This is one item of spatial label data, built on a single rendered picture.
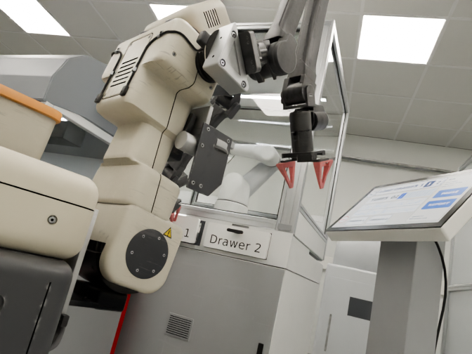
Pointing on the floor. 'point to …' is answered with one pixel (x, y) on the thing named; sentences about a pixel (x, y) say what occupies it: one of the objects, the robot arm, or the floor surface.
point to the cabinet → (221, 309)
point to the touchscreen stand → (406, 298)
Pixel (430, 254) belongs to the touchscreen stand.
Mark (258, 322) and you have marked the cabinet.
